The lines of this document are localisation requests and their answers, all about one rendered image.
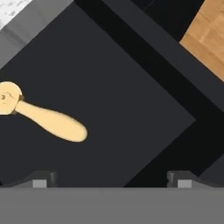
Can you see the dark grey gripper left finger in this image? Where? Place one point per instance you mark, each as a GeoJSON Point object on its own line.
{"type": "Point", "coordinates": [43, 176]}

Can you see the tan wooden pizza cutter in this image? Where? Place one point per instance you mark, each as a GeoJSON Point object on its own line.
{"type": "Point", "coordinates": [55, 122]}

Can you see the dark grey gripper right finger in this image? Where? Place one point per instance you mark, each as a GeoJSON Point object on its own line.
{"type": "Point", "coordinates": [179, 176]}

